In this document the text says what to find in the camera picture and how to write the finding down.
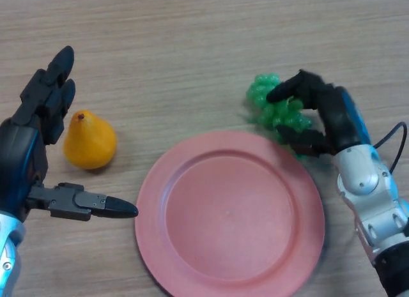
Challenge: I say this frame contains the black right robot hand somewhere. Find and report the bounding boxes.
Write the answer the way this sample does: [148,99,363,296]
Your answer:
[266,70,373,159]

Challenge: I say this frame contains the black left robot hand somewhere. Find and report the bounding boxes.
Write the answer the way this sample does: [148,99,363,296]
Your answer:
[0,45,139,222]

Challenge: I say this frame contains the green grapes bunch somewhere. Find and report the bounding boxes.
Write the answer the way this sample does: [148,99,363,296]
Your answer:
[245,72,314,160]

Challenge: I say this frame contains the pink round plate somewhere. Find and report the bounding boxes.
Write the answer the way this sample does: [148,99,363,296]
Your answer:
[134,130,326,297]

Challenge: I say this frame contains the orange yellow pear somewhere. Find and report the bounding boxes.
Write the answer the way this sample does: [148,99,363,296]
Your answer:
[63,109,118,171]

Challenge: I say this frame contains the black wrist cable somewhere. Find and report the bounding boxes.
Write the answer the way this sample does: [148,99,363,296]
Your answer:
[372,121,408,175]

